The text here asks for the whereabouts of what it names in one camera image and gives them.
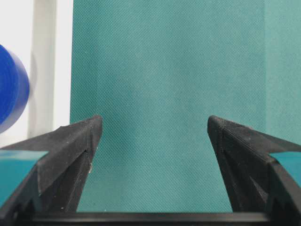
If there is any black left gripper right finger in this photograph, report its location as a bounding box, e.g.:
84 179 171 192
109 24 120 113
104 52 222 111
207 115 301 226

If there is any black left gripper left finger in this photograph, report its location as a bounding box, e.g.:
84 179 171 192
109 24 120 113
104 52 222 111
0 115 103 226

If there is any blue tape roll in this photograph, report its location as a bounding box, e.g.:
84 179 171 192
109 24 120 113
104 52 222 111
0 46 30 133

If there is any white plastic case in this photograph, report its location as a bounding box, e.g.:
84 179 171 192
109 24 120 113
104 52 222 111
0 0 73 147

